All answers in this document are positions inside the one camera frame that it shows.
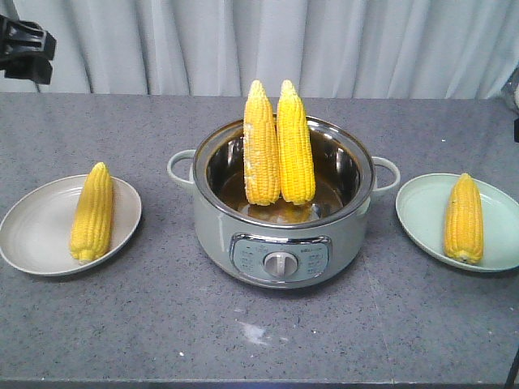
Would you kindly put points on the grey curtain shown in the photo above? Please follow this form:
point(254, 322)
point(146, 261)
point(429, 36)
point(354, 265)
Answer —
point(343, 49)

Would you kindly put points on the cream white plate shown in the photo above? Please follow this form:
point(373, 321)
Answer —
point(35, 233)

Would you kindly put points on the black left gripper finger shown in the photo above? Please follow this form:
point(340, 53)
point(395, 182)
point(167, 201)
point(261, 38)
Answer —
point(27, 51)

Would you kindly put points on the light green plate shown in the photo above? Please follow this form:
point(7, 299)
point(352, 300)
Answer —
point(421, 204)

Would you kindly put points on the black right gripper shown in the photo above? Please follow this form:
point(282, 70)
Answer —
point(516, 130)

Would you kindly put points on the green electric cooking pot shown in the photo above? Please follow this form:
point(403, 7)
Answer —
point(283, 246)

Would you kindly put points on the pale yellow corn cob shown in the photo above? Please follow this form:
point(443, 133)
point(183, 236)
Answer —
point(260, 151)

